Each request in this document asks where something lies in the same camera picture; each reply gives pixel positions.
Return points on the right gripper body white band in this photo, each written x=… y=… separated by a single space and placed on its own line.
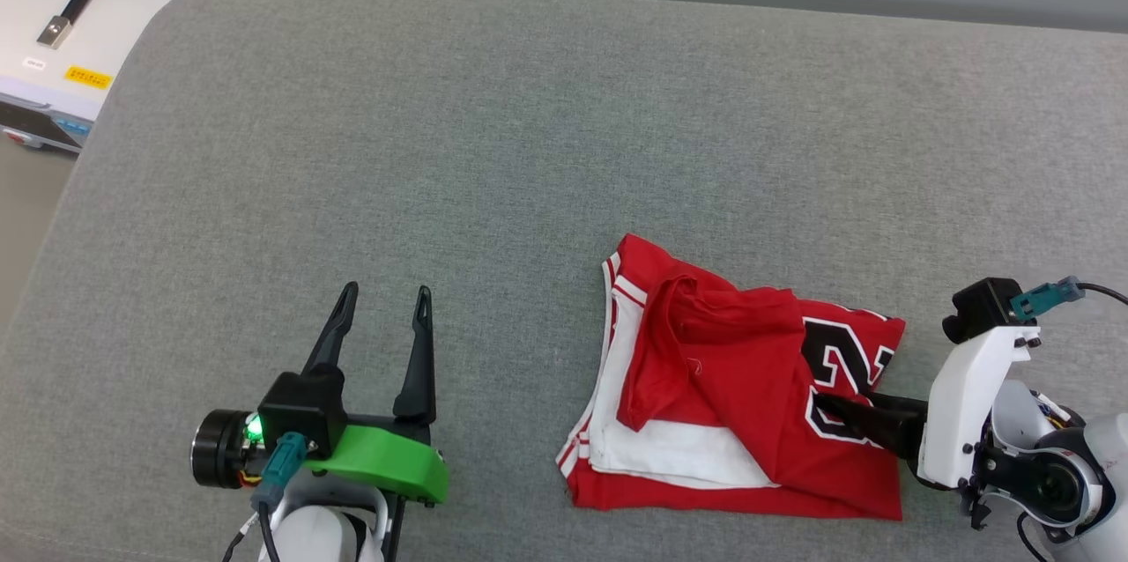
x=961 y=403

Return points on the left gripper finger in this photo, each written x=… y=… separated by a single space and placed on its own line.
x=419 y=377
x=330 y=342

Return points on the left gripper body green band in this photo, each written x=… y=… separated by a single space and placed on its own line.
x=388 y=461

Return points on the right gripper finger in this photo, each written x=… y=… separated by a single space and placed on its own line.
x=908 y=406
x=881 y=430

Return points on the red white basketball jersey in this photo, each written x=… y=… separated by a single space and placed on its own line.
x=723 y=368

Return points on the white equipment case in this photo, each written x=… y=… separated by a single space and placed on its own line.
x=150 y=7

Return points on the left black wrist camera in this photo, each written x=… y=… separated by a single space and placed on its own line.
x=300 y=408

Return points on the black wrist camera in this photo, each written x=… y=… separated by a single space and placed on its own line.
x=300 y=408
x=983 y=306

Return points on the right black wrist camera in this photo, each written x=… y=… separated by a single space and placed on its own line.
x=983 y=306

